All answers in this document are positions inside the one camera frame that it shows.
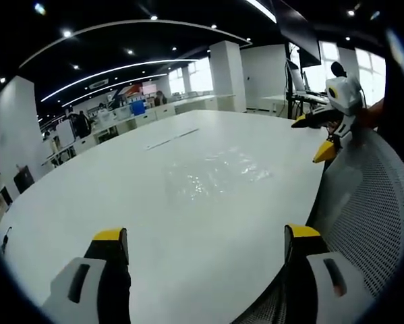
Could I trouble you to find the black monitor stand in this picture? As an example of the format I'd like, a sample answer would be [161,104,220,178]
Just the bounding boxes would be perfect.
[284,59,328,119]

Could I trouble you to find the thin gripper cable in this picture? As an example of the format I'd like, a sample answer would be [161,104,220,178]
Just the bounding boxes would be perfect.
[356,84,368,109]

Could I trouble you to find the clear food packaging bag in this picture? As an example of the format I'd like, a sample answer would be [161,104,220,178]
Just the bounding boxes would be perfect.
[201,144,274,182]

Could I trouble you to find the white desk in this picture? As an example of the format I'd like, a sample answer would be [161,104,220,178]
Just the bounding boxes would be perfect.
[260,93,291,118]

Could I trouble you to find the black hanging monitor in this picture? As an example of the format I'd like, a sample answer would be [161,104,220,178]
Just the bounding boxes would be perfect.
[278,0,323,68]

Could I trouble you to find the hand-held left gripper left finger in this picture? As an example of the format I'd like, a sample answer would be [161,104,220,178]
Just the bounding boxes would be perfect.
[41,227,132,324]

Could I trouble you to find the white square pillar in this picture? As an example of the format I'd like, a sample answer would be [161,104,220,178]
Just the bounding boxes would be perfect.
[209,40,248,113]

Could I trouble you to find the grey mesh office chair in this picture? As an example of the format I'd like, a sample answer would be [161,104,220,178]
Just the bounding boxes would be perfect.
[241,128,404,324]

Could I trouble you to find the black chair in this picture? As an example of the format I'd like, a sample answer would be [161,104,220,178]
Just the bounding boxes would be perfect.
[13,165,36,194]

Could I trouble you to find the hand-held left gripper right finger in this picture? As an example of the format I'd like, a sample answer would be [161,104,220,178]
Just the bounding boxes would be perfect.
[284,223,364,324]

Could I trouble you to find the white cable cover strip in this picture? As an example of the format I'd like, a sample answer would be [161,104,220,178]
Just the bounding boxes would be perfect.
[144,127,200,151]

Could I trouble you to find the black cable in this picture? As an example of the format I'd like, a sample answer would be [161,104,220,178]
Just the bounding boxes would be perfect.
[1,226,14,252]

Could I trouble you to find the blue storage box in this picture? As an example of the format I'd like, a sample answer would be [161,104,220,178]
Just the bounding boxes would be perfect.
[129,101,146,117]

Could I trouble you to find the white board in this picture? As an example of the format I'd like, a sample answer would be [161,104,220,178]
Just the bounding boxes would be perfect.
[57,120,76,149]

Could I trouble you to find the row of white desk cabinets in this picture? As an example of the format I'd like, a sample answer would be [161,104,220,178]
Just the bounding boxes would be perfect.
[93,94,237,144]

